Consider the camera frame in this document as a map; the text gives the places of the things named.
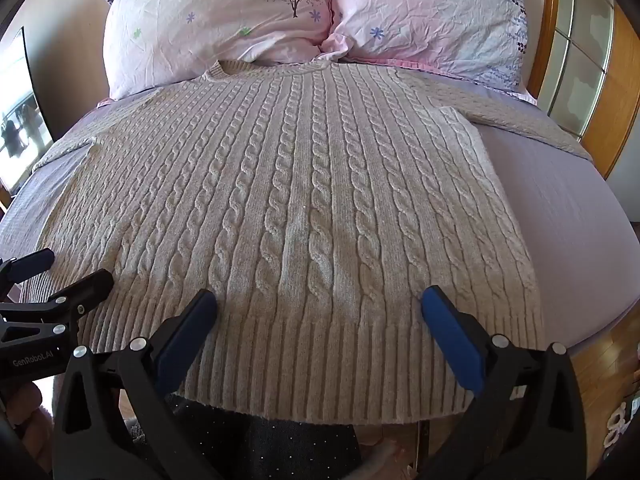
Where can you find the framed picture on wall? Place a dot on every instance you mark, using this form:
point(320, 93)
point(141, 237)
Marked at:
point(22, 120)

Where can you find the pink pillow with flower print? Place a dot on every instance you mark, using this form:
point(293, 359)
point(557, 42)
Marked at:
point(425, 15)

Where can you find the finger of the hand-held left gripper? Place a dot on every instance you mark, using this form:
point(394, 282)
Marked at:
point(85, 287)
point(30, 266)

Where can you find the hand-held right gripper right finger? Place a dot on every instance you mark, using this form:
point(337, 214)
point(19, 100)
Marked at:
point(452, 340)

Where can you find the wooden headboard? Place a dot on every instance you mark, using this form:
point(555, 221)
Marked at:
point(542, 25)

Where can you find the person's dark dotted pants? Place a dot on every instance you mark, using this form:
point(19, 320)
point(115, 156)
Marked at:
point(280, 445)

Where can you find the person's left hand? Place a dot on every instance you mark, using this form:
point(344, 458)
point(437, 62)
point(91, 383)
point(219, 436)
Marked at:
point(35, 420)

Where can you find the pink pillow with tree print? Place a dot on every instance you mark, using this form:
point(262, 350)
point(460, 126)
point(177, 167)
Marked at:
point(215, 20)

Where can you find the purple bed sheet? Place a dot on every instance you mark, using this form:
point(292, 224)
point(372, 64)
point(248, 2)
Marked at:
point(560, 220)

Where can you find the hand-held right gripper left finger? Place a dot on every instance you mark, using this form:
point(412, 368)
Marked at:
point(187, 340)

